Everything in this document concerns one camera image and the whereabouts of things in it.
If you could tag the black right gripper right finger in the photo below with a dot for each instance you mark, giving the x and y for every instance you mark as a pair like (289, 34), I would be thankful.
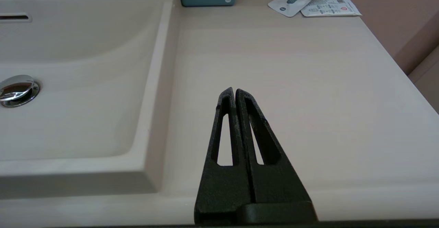
(274, 180)

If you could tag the beige sink basin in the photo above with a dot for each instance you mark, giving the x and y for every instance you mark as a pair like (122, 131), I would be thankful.
(85, 84)

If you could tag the white sachet red mark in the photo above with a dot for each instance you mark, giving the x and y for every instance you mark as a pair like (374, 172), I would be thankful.
(332, 5)

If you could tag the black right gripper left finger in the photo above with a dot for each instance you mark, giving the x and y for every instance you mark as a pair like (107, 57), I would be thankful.
(223, 187)

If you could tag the white sachet blue print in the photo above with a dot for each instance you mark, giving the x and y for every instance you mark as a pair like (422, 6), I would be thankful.
(289, 3)

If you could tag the chrome sink drain stopper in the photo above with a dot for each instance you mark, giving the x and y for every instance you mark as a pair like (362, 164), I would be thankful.
(17, 90)

